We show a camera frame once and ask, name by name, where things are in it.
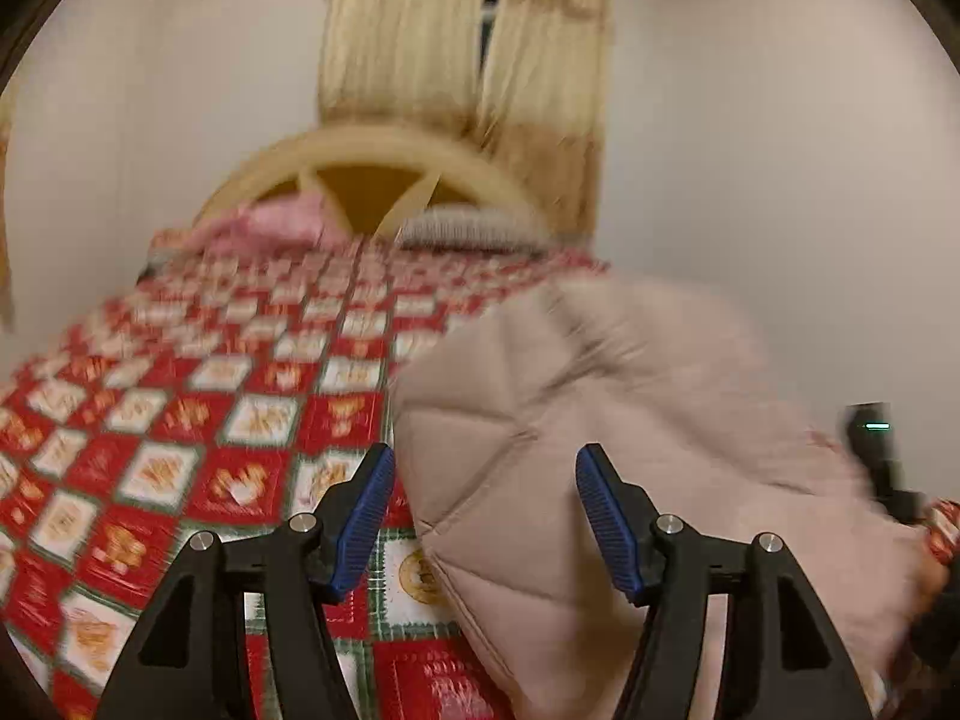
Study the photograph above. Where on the beige quilted puffer coat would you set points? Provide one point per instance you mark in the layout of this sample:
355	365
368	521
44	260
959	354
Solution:
670	381

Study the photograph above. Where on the pink floral pillow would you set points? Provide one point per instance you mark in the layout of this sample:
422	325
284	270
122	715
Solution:
304	220

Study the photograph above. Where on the red patchwork bear quilt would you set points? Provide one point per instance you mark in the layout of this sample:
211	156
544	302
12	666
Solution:
202	518

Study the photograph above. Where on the yellow patterned curtain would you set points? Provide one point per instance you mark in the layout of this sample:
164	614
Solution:
523	80

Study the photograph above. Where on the cream arched wooden headboard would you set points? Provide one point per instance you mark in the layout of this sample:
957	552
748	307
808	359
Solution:
375	177

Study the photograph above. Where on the grey plaid pillow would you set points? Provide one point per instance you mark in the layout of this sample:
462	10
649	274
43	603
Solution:
461	227

